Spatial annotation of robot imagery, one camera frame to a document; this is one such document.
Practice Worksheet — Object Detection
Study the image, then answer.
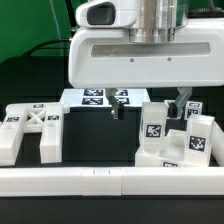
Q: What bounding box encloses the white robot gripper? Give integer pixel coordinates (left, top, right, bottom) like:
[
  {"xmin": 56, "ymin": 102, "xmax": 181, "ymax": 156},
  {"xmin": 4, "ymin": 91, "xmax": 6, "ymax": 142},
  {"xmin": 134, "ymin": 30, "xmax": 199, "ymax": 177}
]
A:
[{"xmin": 68, "ymin": 0, "xmax": 224, "ymax": 119}]

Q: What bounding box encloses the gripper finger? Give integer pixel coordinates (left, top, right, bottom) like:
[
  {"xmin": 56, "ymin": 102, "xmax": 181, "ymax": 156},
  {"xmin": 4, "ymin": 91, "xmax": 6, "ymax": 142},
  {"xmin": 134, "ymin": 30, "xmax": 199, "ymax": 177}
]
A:
[{"xmin": 105, "ymin": 88, "xmax": 124, "ymax": 120}]

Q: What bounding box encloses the white chair seat block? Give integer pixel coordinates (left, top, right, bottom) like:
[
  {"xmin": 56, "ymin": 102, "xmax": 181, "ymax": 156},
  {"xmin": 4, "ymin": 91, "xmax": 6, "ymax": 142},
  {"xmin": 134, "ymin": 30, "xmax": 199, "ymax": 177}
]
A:
[{"xmin": 135, "ymin": 129, "xmax": 201, "ymax": 167}]

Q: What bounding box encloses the white tagged cube right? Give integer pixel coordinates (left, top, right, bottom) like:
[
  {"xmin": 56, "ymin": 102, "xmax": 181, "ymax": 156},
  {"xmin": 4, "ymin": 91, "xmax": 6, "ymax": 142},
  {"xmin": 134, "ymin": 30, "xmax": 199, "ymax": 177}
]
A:
[{"xmin": 184, "ymin": 101, "xmax": 203, "ymax": 120}]

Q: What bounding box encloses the white tag sheet plate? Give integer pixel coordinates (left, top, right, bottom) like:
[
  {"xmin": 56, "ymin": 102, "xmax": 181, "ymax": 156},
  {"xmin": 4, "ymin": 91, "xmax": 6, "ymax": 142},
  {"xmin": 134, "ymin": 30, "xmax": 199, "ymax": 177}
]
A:
[{"xmin": 60, "ymin": 89, "xmax": 150, "ymax": 108}]

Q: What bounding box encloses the white right rail barrier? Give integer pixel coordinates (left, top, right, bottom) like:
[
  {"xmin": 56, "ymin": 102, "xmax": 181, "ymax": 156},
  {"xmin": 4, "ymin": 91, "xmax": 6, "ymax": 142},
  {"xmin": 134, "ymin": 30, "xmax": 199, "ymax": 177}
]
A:
[{"xmin": 211, "ymin": 123, "xmax": 224, "ymax": 167}]

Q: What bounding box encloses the white rail barrier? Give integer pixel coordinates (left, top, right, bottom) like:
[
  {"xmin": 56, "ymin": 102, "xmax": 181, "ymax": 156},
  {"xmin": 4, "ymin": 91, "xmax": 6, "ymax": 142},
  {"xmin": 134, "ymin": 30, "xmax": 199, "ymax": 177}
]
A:
[
  {"xmin": 0, "ymin": 167, "xmax": 224, "ymax": 197},
  {"xmin": 211, "ymin": 123, "xmax": 224, "ymax": 167}
]

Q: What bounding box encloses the white chair back frame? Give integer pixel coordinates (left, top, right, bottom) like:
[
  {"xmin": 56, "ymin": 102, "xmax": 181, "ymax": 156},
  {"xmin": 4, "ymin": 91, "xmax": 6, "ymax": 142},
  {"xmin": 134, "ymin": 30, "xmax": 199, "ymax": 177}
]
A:
[{"xmin": 0, "ymin": 102, "xmax": 70, "ymax": 166}]

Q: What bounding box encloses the black cable with connector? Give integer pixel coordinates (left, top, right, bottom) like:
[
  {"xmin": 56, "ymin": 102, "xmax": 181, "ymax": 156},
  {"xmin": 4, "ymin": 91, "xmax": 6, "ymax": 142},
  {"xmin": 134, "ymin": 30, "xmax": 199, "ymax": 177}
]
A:
[{"xmin": 22, "ymin": 0, "xmax": 83, "ymax": 58}]

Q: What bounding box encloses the white front rail barrier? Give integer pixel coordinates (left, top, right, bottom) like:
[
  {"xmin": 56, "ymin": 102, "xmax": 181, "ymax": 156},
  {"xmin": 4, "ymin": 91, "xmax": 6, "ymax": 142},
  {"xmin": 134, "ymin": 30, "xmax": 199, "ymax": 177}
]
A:
[{"xmin": 0, "ymin": 167, "xmax": 224, "ymax": 197}]

